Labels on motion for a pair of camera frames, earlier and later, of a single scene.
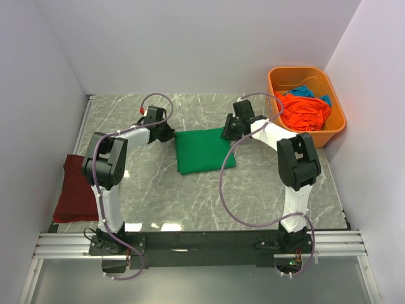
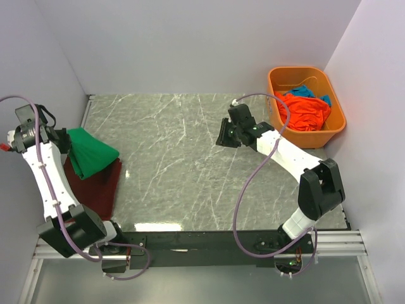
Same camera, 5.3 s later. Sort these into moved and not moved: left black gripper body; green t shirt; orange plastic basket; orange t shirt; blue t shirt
Moved: left black gripper body; green t shirt
Not moved: blue t shirt; orange t shirt; orange plastic basket
